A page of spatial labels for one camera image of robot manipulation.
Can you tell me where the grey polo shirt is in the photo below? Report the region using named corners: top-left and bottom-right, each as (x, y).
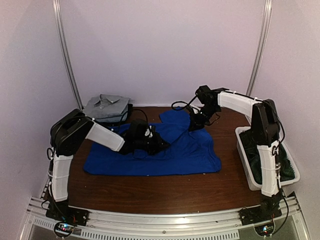
top-left (83, 94), bottom-right (131, 120)

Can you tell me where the white laundry basket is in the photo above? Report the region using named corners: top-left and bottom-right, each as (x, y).
top-left (235, 126), bottom-right (301, 191)

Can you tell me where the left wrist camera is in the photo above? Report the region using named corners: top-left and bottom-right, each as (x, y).
top-left (144, 125), bottom-right (156, 139)

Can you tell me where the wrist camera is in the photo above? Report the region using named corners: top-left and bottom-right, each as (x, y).
top-left (188, 104), bottom-right (201, 114)
top-left (144, 125), bottom-right (156, 139)

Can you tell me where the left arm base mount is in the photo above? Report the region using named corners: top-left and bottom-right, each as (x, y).
top-left (45, 204), bottom-right (89, 226)

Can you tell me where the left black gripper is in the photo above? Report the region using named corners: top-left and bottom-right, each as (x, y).
top-left (134, 132), bottom-right (170, 156)

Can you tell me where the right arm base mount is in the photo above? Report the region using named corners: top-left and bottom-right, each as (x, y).
top-left (238, 205), bottom-right (282, 226)

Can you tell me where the blue garment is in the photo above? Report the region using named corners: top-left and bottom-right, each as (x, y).
top-left (83, 110), bottom-right (222, 177)

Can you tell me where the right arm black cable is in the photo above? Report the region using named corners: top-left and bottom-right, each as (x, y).
top-left (170, 94), bottom-right (201, 111)

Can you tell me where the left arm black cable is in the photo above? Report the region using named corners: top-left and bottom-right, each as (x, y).
top-left (117, 108), bottom-right (150, 133)

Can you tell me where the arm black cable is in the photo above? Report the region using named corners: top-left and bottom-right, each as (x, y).
top-left (117, 108), bottom-right (150, 133)
top-left (170, 94), bottom-right (201, 111)

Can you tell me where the aluminium frame post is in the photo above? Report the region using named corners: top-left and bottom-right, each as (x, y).
top-left (52, 0), bottom-right (84, 110)
top-left (246, 0), bottom-right (273, 96)

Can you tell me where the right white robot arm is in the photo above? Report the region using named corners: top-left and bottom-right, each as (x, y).
top-left (188, 85), bottom-right (283, 221)

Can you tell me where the right aluminium frame post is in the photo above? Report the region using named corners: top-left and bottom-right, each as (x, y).
top-left (246, 0), bottom-right (273, 96)

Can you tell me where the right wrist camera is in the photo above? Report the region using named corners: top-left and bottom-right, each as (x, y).
top-left (188, 104), bottom-right (201, 114)

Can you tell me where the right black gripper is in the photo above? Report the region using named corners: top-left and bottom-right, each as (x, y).
top-left (189, 104), bottom-right (221, 132)

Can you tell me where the front aluminium rail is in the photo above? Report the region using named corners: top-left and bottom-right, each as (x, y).
top-left (24, 196), bottom-right (305, 240)

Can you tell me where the left aluminium frame post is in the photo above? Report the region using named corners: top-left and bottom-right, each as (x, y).
top-left (52, 0), bottom-right (84, 110)

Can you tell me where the black garment in basket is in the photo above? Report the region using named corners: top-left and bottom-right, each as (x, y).
top-left (239, 129), bottom-right (296, 185)

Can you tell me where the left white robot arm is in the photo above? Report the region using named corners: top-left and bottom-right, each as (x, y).
top-left (48, 108), bottom-right (170, 202)

